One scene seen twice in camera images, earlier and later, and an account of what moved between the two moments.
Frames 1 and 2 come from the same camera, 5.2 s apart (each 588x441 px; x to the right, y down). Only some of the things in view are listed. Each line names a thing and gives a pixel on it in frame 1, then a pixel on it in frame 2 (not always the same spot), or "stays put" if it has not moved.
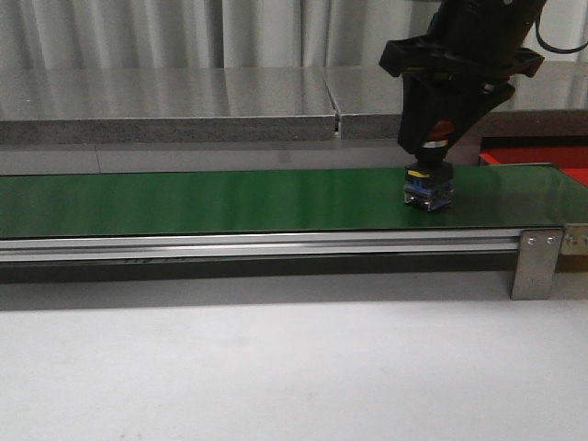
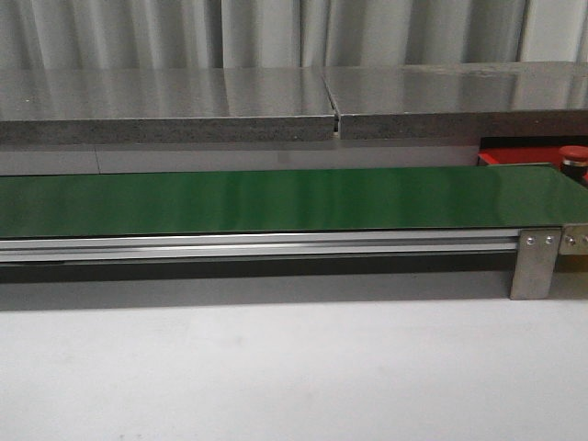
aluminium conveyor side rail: x=260 y=246 stays put
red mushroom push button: x=429 y=180 -> x=574 y=162
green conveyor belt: x=91 y=205 stays put
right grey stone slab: x=367 y=101 stays put
